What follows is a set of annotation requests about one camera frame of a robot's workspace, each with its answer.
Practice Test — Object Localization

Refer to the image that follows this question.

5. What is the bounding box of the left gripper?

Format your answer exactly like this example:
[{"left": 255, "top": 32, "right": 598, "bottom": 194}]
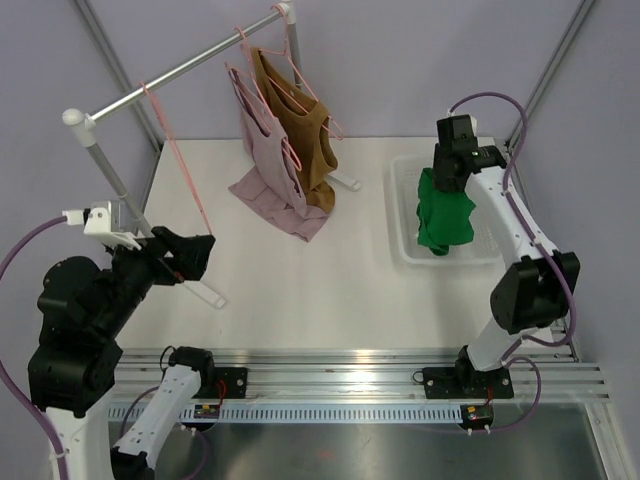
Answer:
[{"left": 96, "top": 223, "right": 215, "bottom": 336}]

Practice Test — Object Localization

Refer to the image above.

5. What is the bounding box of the green tank top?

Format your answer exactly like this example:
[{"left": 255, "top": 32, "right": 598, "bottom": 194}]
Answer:
[{"left": 416, "top": 168, "right": 476, "bottom": 256}]

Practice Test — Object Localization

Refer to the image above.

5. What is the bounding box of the pink hanger of green top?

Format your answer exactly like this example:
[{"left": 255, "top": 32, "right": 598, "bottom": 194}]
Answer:
[{"left": 140, "top": 82, "right": 213, "bottom": 235}]

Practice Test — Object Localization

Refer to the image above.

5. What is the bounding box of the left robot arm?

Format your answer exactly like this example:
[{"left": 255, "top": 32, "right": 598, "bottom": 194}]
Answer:
[{"left": 28, "top": 226, "right": 216, "bottom": 479}]

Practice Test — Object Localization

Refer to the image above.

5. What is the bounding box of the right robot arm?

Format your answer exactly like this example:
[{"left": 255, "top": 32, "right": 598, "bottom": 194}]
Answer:
[{"left": 425, "top": 141, "right": 580, "bottom": 399}]

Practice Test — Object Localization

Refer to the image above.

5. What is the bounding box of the mauve tank top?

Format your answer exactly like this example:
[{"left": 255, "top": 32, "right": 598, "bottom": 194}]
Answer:
[{"left": 227, "top": 67, "right": 331, "bottom": 244}]

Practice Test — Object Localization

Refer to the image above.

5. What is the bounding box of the pink hanger of brown top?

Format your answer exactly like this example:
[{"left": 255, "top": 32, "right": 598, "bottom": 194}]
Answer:
[{"left": 261, "top": 26, "right": 344, "bottom": 141}]

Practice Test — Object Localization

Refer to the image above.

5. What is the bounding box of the brown tank top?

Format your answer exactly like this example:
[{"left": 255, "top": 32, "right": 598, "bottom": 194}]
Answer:
[{"left": 251, "top": 47, "right": 338, "bottom": 214}]

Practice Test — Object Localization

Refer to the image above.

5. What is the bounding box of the pink hanger of mauve top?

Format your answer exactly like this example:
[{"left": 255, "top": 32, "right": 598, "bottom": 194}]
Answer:
[{"left": 223, "top": 60, "right": 303, "bottom": 172}]

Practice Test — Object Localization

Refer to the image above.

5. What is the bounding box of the white plastic basket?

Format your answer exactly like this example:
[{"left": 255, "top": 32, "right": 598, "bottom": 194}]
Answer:
[{"left": 386, "top": 155, "right": 502, "bottom": 267}]

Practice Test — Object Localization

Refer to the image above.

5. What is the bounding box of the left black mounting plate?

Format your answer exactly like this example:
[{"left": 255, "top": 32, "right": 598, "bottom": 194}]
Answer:
[{"left": 194, "top": 367, "right": 249, "bottom": 400}]

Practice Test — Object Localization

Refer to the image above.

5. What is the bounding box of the black mounting plate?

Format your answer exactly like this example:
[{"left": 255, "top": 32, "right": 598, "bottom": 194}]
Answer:
[
  {"left": 194, "top": 367, "right": 249, "bottom": 400},
  {"left": 419, "top": 366, "right": 514, "bottom": 400}
]

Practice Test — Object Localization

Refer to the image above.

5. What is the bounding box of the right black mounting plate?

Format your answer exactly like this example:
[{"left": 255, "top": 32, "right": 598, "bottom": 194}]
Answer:
[{"left": 419, "top": 366, "right": 514, "bottom": 400}]

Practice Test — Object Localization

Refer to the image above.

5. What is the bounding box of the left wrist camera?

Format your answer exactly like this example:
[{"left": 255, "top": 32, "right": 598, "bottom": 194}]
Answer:
[{"left": 62, "top": 200, "right": 142, "bottom": 251}]

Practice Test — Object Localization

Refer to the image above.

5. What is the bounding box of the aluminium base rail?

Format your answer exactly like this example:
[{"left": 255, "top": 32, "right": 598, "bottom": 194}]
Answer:
[{"left": 109, "top": 348, "right": 612, "bottom": 401}]

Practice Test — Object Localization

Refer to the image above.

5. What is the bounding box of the white slotted cable duct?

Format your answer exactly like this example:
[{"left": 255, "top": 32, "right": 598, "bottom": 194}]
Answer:
[{"left": 107, "top": 403, "right": 466, "bottom": 423}]

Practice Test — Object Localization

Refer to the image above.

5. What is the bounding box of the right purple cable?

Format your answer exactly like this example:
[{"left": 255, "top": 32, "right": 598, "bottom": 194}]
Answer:
[{"left": 414, "top": 91, "right": 581, "bottom": 436}]

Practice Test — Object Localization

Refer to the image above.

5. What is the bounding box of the purple cable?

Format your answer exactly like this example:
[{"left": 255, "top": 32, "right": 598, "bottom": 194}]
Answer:
[
  {"left": 414, "top": 91, "right": 581, "bottom": 436},
  {"left": 0, "top": 217, "right": 216, "bottom": 480}
]

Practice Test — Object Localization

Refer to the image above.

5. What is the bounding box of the right frame post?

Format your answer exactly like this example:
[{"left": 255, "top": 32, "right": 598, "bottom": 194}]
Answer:
[{"left": 524, "top": 0, "right": 599, "bottom": 122}]

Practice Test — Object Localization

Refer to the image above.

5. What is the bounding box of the frame post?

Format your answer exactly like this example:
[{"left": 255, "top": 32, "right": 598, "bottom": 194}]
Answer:
[
  {"left": 524, "top": 0, "right": 599, "bottom": 122},
  {"left": 69, "top": 0, "right": 162, "bottom": 156}
]

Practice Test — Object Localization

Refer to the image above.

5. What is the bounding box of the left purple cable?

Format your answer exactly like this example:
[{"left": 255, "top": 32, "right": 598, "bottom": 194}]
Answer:
[{"left": 0, "top": 217, "right": 216, "bottom": 480}]

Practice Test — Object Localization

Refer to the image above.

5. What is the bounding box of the left frame post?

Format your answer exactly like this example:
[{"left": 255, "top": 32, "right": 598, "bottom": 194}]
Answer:
[{"left": 69, "top": 0, "right": 162, "bottom": 156}]

